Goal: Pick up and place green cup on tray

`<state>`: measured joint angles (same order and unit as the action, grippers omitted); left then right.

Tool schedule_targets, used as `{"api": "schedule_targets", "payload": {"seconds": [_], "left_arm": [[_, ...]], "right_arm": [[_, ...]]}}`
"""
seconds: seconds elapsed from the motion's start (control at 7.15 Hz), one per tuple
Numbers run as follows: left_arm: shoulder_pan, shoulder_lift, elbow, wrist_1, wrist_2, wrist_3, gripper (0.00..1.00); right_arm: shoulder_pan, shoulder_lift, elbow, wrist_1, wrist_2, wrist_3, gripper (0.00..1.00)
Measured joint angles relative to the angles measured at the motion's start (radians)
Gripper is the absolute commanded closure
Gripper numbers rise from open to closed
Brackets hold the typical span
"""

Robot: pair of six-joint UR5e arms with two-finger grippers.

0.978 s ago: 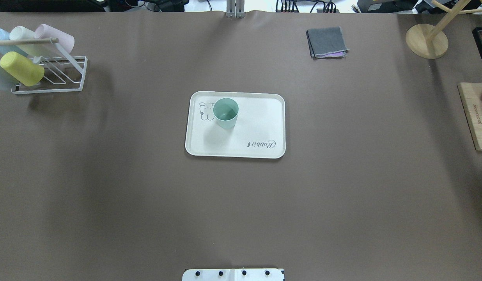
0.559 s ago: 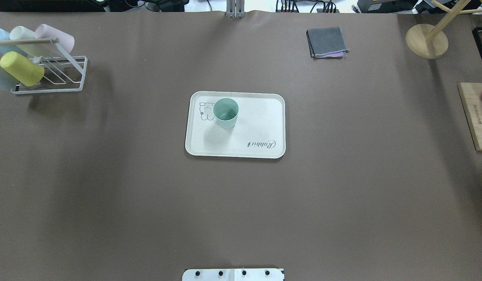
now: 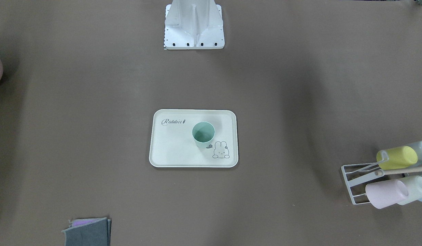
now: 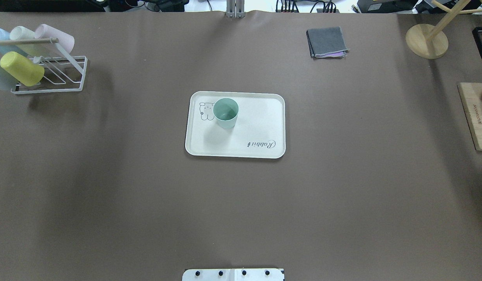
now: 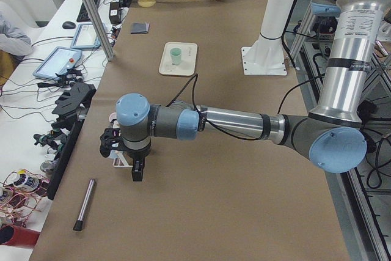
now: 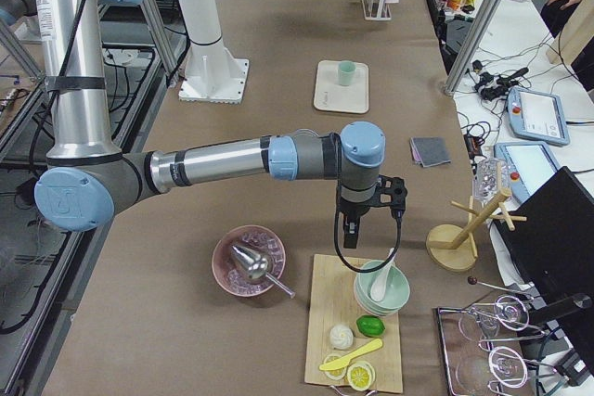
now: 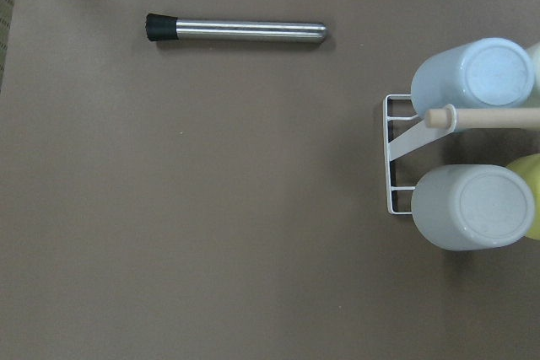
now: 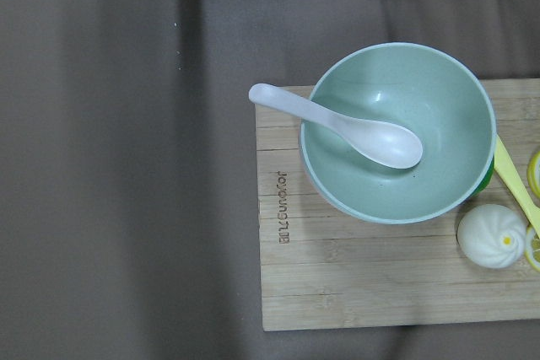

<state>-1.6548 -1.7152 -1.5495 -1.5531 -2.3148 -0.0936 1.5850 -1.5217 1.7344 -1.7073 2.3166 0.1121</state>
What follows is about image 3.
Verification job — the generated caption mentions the green cup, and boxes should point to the green cup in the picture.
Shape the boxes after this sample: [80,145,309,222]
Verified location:
[192,122,216,148]

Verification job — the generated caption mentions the cream rectangular tray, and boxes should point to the cream rectangular tray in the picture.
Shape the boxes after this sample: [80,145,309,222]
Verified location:
[149,109,239,168]

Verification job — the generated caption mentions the white cup rack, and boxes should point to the white cup rack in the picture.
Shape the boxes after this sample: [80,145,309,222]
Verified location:
[340,150,422,205]

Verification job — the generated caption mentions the pink cup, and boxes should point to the pink cup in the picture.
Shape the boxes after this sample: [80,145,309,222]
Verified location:
[365,179,409,209]

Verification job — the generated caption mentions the yellow cup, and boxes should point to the yellow cup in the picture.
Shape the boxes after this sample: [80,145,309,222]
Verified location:
[379,146,418,170]

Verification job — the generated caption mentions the white cup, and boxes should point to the white cup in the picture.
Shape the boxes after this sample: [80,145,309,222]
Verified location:
[398,175,422,205]

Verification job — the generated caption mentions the grey folded cloth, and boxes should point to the grey folded cloth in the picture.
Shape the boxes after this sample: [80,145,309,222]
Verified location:
[62,217,112,246]

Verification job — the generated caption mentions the white pillar mount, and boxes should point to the white pillar mount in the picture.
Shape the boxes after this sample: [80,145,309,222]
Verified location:
[163,0,225,50]

